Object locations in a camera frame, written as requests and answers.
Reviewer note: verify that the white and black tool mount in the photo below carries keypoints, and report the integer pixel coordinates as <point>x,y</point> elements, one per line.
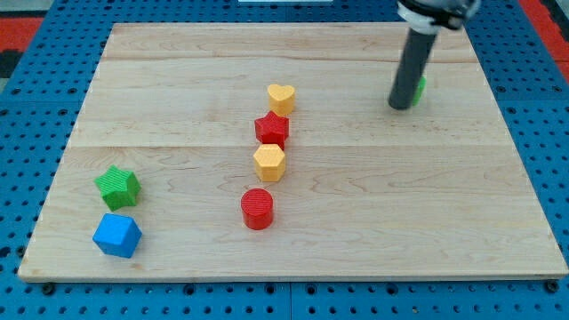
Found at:
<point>427,17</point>

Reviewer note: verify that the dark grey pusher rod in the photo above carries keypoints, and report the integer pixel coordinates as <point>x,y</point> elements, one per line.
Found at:
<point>413,61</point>

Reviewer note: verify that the green circle block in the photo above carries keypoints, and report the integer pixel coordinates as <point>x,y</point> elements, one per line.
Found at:
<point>419,91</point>

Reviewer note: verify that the red star block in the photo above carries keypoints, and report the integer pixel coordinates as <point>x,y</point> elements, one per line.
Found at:
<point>272,129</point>

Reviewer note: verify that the green star block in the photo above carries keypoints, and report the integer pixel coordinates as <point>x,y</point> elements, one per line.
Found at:
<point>118,188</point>

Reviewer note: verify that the wooden board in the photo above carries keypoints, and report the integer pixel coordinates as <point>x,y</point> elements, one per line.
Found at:
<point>435,193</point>

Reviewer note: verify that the yellow heart block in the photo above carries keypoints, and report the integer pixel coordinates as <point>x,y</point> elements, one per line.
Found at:
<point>281,99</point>

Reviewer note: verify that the yellow hexagon block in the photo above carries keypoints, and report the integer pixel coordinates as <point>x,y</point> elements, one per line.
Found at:
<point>269,162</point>

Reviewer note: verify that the red cylinder block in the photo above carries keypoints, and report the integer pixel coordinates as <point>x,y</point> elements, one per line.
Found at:
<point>257,208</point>

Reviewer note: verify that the blue cube block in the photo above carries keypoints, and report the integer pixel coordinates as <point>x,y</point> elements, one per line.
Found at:
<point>117,235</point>

